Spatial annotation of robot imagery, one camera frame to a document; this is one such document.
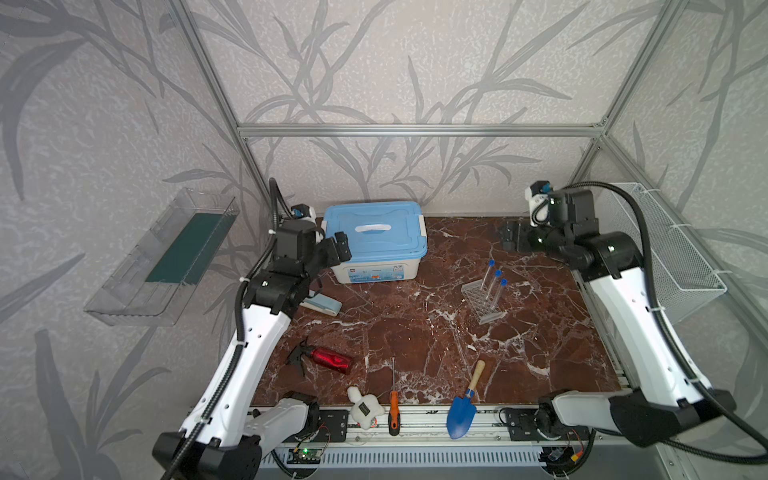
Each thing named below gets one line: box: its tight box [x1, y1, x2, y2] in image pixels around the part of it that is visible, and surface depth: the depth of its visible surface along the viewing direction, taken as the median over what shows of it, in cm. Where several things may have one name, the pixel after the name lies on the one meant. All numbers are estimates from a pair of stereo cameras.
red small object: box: [310, 348, 351, 375], surface depth 82 cm
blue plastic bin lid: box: [322, 201, 428, 262], surface depth 96 cm
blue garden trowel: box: [446, 360, 485, 439], surface depth 77 cm
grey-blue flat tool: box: [300, 293, 343, 317], surface depth 94 cm
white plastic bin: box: [330, 258, 421, 284], surface depth 96 cm
